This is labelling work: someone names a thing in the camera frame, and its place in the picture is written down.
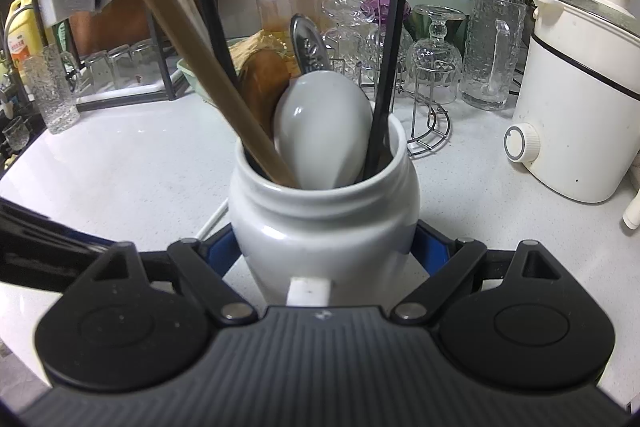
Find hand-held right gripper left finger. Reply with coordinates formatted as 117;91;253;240
90;226;259;327

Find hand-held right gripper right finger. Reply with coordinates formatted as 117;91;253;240
390;220;561;324

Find white ceramic jar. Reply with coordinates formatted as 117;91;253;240
227;109;421;308

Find white ceramic spoon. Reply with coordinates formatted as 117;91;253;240
272;69;374;190

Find wooden chopstick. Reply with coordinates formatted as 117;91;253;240
94;0;299;186

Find small clear glass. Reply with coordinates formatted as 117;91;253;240
1;116;27;154

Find slim textured glass tumbler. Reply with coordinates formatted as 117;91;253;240
22;44;81;135

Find green plastic basket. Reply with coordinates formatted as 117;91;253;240
176;37;251;105

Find clear stemmed glass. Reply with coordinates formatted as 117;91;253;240
320;0;381;72
404;4;463;105

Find black metal dish rack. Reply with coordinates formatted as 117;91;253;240
27;0;178;112

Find white electric cooking pot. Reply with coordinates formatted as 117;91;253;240
504;0;640;230

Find clear glass jar red mark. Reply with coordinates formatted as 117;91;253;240
131;39;163;88

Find enoki mushroom bundle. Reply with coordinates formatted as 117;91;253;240
227;29;296;68

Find yellow oil bottle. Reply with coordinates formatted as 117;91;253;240
4;0;47;80

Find purple glass cup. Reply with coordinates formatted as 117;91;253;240
360;0;412;28

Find metal wire cup rack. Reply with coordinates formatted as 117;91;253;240
330;0;451;156

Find textured glass pitcher with handle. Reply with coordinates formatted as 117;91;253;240
460;0;528;112

